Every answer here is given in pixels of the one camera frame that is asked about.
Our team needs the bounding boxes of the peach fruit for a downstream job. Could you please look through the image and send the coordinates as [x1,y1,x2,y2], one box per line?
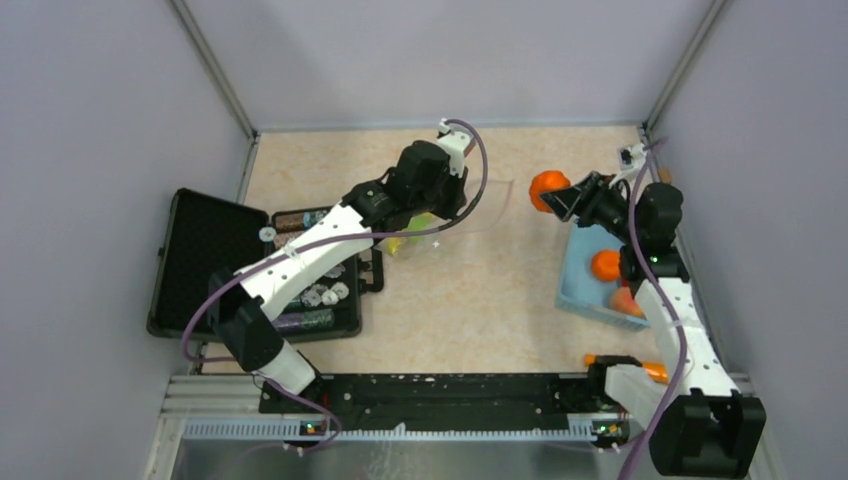
[608,287,644,318]

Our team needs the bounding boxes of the green apple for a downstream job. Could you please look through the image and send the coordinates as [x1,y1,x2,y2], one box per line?
[405,213,438,242]

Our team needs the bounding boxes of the orange fruit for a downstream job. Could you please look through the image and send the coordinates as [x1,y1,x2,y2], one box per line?
[589,249,621,283]
[528,170,571,213]

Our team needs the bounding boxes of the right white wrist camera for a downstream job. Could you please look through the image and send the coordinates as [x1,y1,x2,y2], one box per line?
[611,143,649,184]

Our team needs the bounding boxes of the yellow banana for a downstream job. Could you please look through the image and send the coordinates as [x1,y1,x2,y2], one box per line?
[384,237,406,257]

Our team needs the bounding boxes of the blue plastic basket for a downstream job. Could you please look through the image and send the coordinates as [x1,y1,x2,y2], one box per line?
[555,223,649,332]

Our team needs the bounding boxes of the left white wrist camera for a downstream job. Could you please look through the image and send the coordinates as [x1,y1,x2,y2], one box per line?
[436,118,476,178]

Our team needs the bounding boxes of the orange carrot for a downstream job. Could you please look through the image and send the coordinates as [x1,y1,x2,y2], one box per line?
[583,354,669,384]

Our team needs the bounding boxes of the small brown object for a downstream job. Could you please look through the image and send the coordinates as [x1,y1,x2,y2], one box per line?
[657,167,673,184]

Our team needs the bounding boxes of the black open tool case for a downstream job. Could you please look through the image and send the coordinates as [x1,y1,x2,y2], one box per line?
[146,188,385,343]

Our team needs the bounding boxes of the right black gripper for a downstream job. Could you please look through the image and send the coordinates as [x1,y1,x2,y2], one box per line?
[539,172,643,245]

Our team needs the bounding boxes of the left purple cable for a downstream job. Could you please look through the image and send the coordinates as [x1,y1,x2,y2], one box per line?
[180,118,490,454]

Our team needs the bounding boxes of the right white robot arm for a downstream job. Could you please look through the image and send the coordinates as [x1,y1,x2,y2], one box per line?
[530,172,767,479]

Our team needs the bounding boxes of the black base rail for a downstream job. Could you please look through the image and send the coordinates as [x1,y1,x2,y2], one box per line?
[258,373,636,437]

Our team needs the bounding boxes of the clear zip top bag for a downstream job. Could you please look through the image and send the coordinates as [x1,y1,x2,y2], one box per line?
[375,177,515,260]

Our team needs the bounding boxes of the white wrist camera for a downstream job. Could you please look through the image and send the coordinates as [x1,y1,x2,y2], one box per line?
[436,118,476,178]
[611,143,649,184]

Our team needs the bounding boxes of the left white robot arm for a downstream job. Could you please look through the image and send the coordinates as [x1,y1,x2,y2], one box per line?
[201,133,484,414]

